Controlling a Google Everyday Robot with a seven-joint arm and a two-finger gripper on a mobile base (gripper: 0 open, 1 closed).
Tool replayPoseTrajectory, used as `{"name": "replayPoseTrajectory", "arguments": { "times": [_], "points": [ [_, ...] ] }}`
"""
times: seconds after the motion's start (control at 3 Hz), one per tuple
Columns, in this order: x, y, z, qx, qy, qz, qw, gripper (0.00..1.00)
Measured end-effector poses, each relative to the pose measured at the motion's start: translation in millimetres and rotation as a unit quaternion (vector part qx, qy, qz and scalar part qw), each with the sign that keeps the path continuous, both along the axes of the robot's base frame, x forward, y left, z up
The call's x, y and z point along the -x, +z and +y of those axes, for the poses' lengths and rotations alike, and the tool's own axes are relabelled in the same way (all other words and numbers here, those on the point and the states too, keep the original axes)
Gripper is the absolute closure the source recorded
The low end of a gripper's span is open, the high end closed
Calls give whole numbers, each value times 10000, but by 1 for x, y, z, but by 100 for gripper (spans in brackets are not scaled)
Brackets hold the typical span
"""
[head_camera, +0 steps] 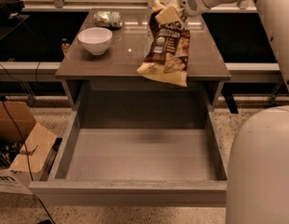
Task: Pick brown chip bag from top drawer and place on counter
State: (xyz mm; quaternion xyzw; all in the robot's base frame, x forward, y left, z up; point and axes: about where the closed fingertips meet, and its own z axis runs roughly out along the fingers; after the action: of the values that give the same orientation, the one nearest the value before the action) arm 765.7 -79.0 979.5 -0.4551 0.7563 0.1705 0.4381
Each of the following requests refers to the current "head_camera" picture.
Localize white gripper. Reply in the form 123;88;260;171
151;0;213;24

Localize brown sea salt chip bag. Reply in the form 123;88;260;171
137;1;190;87

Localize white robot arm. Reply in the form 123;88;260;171
157;0;289;224

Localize green crumpled snack bag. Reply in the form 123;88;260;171
93;11;122;29

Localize grey cabinet with counter top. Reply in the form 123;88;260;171
56;8;230;105

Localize open grey top drawer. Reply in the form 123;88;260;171
30;83;227;207

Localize black bag on desk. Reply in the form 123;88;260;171
0;0;24;21

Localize white ceramic bowl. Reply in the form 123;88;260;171
77;27;113;55

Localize small glass bottle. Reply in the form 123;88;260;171
62;38;71;55

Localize open cardboard box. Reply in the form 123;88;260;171
0;101;57;195

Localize black cable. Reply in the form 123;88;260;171
0;61;57;224

